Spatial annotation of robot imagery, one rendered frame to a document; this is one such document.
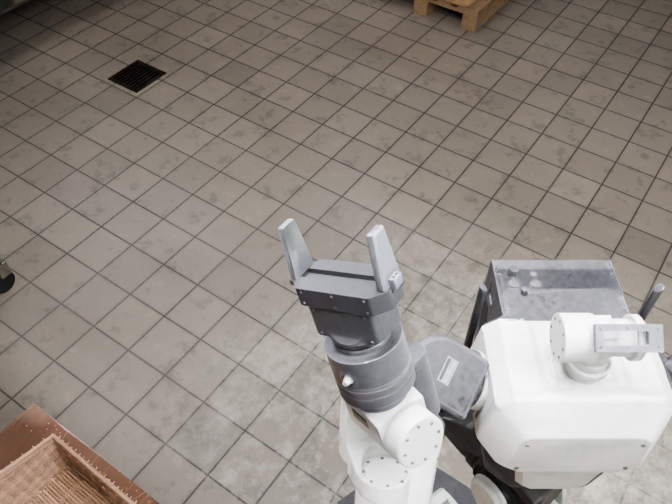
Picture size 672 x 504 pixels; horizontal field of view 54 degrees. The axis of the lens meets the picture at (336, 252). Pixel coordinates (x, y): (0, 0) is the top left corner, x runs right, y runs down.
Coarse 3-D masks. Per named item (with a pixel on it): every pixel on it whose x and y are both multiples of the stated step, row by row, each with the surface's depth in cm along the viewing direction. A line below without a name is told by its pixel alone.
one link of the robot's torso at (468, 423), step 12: (444, 420) 130; (456, 420) 126; (468, 420) 124; (444, 432) 132; (456, 432) 127; (468, 432) 123; (456, 444) 130; (468, 444) 125; (480, 444) 121; (468, 456) 129; (480, 456) 123; (516, 492) 117; (528, 492) 115; (540, 492) 115; (552, 492) 119
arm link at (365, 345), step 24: (312, 264) 71; (336, 264) 70; (360, 264) 69; (312, 288) 67; (336, 288) 66; (360, 288) 65; (312, 312) 69; (336, 312) 67; (360, 312) 65; (384, 312) 64; (336, 336) 69; (360, 336) 67; (384, 336) 67; (336, 360) 69; (360, 360) 68; (384, 360) 68; (408, 360) 71; (360, 384) 69; (384, 384) 69
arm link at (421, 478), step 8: (440, 448) 94; (424, 464) 91; (432, 464) 92; (416, 472) 90; (424, 472) 91; (432, 472) 92; (416, 480) 90; (424, 480) 91; (432, 480) 92; (416, 488) 90; (424, 488) 91; (432, 488) 94; (408, 496) 90; (416, 496) 90; (424, 496) 91
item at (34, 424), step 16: (32, 416) 178; (48, 416) 178; (16, 432) 175; (32, 432) 175; (48, 432) 175; (64, 432) 175; (0, 448) 172; (16, 448) 172; (80, 448) 172; (0, 464) 169; (96, 464) 169; (64, 480) 167; (112, 480) 167; (128, 480) 167; (128, 496) 164; (144, 496) 164
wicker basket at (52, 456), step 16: (32, 448) 155; (48, 448) 159; (64, 448) 156; (16, 464) 151; (32, 464) 156; (48, 464) 161; (64, 464) 167; (80, 464) 157; (0, 480) 149; (16, 480) 154; (32, 480) 159; (48, 480) 164; (80, 480) 166; (96, 480) 157; (0, 496) 152; (16, 496) 157; (32, 496) 162; (48, 496) 163; (64, 496) 163; (80, 496) 163; (96, 496) 163; (112, 496) 159
